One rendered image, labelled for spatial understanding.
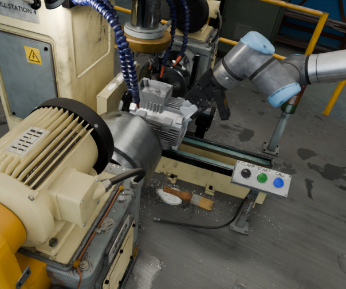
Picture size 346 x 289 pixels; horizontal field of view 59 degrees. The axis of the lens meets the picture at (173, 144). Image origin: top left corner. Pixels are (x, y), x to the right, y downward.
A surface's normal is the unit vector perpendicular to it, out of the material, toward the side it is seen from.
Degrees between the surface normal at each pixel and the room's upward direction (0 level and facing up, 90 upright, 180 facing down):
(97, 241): 0
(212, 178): 90
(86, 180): 0
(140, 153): 47
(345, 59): 61
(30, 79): 90
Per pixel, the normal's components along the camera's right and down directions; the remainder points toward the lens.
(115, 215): 0.13, -0.76
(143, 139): 0.70, -0.41
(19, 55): -0.28, 0.59
